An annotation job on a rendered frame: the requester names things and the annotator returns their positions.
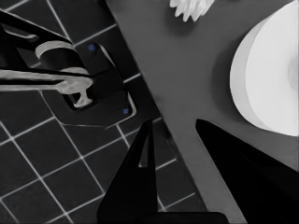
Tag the large thick white disc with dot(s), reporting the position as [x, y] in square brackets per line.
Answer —
[267, 77]

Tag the larger white gear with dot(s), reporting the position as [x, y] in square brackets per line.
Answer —
[191, 4]

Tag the dark robot body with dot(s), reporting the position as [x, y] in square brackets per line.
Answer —
[102, 84]

